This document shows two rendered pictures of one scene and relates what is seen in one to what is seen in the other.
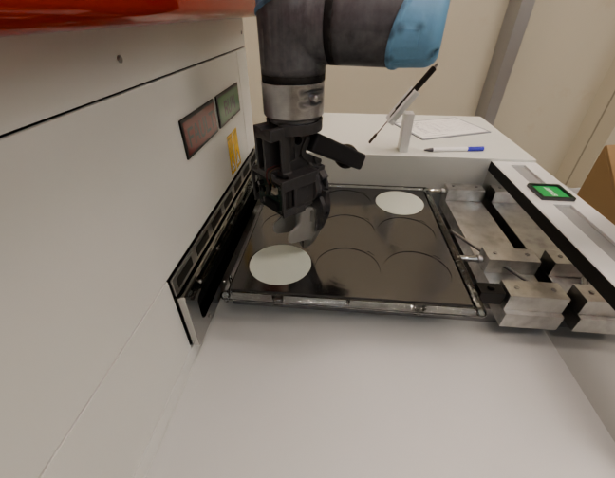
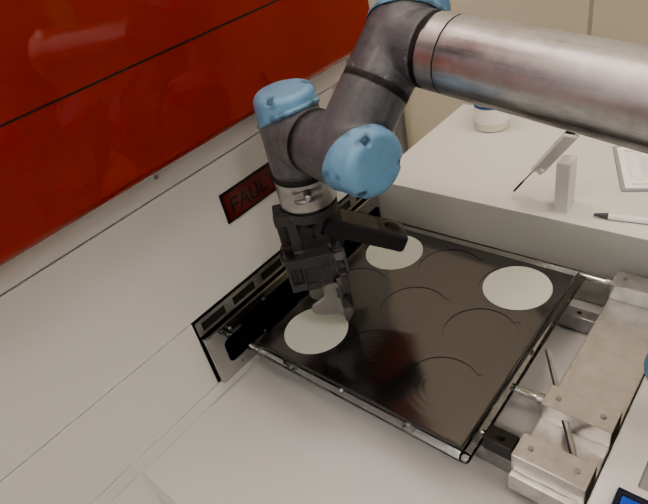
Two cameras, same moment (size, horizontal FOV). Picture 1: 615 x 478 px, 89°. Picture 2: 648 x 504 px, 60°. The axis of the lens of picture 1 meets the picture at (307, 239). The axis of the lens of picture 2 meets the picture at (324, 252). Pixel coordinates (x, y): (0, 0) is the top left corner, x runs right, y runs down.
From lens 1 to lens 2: 0.48 m
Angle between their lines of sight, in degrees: 34
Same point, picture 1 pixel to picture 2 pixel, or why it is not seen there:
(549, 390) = not seen: outside the picture
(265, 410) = (244, 458)
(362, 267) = (387, 361)
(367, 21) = (309, 161)
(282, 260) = (319, 327)
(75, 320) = (105, 341)
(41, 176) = (92, 264)
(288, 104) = (286, 200)
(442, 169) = (616, 249)
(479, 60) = not seen: outside the picture
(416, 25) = (335, 175)
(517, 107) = not seen: outside the picture
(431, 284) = (440, 407)
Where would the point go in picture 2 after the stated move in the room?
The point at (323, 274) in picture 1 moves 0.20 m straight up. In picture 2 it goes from (343, 355) to (315, 243)
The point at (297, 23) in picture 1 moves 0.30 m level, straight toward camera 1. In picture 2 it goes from (275, 148) to (58, 320)
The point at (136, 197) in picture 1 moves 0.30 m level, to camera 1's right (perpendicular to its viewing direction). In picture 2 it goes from (162, 264) to (354, 328)
